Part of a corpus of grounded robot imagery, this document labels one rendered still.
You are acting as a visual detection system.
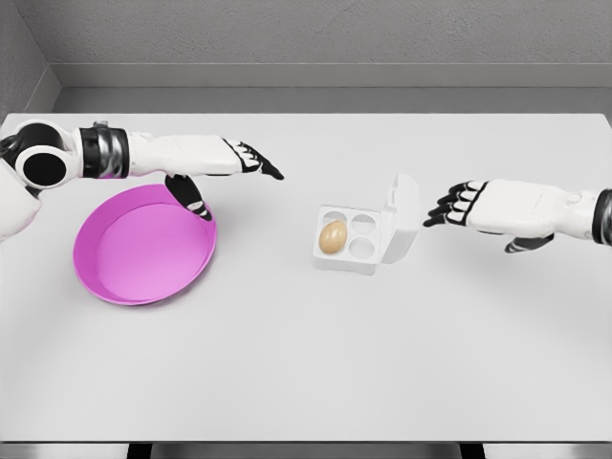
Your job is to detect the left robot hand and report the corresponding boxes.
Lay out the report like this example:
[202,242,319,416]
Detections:
[162,136,286,222]

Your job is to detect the beige egg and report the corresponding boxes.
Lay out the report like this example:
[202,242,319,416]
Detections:
[318,219,349,255]

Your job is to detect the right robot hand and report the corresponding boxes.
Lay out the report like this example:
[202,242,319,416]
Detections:
[422,179,561,254]

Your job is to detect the white egg box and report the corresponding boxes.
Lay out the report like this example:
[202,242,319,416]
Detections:
[313,172,423,278]

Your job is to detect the pink round plate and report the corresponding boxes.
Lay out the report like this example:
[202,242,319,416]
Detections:
[73,184,218,307]

